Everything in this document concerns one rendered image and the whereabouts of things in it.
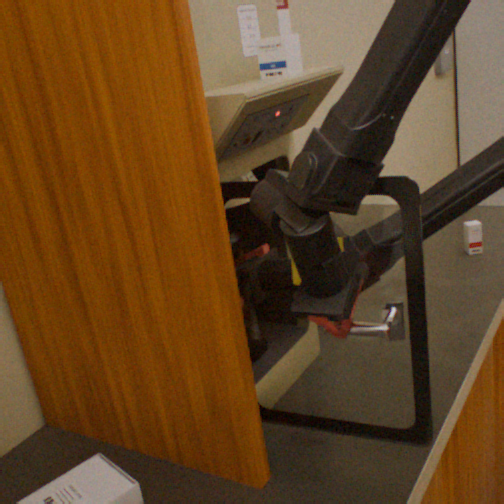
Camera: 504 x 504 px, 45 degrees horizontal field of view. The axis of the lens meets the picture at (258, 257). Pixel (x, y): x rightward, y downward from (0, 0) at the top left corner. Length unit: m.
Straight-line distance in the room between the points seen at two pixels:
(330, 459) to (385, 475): 0.09
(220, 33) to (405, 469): 0.71
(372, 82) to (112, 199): 0.42
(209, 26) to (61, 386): 0.67
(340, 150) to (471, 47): 3.27
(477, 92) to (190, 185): 3.23
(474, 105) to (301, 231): 3.29
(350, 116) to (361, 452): 0.57
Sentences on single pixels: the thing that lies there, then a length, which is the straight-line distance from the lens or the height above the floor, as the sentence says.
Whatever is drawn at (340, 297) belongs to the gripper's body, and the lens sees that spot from 0.73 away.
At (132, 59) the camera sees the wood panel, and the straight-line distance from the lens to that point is 0.79.
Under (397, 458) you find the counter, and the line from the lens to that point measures 1.01.
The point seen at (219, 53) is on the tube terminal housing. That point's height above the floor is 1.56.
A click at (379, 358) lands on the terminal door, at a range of 0.88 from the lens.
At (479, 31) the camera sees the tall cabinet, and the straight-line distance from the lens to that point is 3.87.
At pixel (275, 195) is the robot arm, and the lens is 0.72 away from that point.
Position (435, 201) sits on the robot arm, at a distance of 0.94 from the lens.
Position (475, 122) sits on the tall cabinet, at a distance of 3.93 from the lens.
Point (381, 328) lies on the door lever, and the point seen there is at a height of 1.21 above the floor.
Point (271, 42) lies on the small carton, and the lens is 0.98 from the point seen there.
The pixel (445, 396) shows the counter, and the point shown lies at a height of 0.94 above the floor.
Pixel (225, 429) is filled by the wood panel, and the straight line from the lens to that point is 0.94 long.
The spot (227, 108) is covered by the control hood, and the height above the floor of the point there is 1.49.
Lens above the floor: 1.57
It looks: 20 degrees down
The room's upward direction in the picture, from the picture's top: 9 degrees counter-clockwise
